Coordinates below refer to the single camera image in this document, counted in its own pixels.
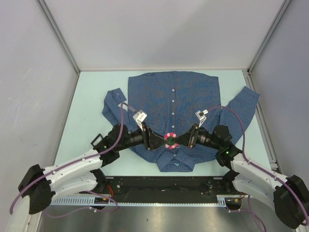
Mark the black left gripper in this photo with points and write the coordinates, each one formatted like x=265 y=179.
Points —
x=150 y=139

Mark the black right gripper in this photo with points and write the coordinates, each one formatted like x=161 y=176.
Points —
x=188 y=138

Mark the pink flower smiley brooch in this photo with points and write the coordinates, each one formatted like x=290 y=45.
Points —
x=170 y=139

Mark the blue plaid button shirt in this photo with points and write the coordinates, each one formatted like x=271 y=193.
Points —
x=171 y=100

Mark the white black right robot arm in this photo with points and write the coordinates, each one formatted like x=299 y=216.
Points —
x=287 y=196

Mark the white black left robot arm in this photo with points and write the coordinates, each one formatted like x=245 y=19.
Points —
x=87 y=163

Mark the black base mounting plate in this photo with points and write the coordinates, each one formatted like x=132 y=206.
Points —
x=211 y=185

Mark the black framed clear box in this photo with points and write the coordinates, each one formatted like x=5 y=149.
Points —
x=97 y=140

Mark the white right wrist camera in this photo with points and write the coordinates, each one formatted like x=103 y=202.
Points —
x=202 y=116

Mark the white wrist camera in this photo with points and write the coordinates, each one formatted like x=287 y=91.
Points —
x=139 y=117
x=202 y=116

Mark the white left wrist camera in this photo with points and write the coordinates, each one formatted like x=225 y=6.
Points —
x=139 y=117

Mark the aluminium front frame rail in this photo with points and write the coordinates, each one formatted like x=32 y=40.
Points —
x=78 y=185

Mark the slotted grey cable duct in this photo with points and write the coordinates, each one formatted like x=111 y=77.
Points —
x=101 y=201

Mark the right aluminium corner post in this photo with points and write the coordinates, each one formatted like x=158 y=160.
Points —
x=269 y=34

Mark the aluminium corner post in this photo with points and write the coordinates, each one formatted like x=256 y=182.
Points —
x=43 y=6
x=269 y=34

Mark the left aluminium corner post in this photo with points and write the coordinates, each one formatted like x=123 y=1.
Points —
x=43 y=6

